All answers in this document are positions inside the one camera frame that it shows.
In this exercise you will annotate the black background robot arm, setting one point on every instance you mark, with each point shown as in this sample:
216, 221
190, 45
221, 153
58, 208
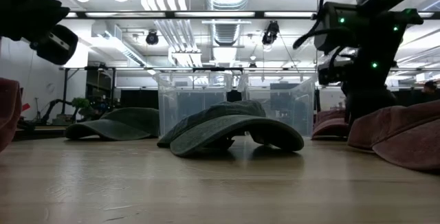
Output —
51, 109

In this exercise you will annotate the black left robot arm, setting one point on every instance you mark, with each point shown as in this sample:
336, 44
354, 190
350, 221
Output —
24, 11

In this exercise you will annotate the small green potted plant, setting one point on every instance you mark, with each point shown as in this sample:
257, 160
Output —
80, 103

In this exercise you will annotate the clear plastic storage bin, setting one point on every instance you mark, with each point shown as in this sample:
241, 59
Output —
185, 97
288, 114

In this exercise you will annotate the dark green cap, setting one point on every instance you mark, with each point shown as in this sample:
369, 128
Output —
223, 124
120, 124

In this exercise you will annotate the person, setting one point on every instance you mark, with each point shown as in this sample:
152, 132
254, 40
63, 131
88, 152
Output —
429, 87

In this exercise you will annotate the black ceiling camera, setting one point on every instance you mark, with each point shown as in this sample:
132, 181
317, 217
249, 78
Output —
152, 38
270, 33

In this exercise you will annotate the faded red cap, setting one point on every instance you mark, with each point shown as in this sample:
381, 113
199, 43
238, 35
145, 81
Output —
330, 126
405, 131
8, 114

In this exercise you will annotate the black aluminium rig frame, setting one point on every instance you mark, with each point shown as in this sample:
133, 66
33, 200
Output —
259, 14

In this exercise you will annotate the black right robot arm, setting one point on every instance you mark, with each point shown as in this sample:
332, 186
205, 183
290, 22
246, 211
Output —
374, 42

